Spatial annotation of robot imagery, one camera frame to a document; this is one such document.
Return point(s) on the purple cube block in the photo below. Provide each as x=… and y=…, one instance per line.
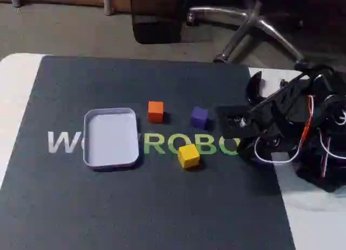
x=198, y=117

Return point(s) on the yellow cube block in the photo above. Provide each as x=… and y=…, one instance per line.
x=188, y=156

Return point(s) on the orange cube block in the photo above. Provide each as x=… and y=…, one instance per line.
x=156, y=112

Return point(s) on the pale lavender rectangular tray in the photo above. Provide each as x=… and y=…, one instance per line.
x=110, y=136

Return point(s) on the black table clamp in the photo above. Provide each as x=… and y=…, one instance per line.
x=251, y=90

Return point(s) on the chrome office chair base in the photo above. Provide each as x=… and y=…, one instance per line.
x=259, y=23

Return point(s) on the black WOWROBO printed mat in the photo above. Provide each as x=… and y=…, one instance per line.
x=135, y=206

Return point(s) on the black square camera mount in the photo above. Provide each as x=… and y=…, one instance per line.
x=227, y=115

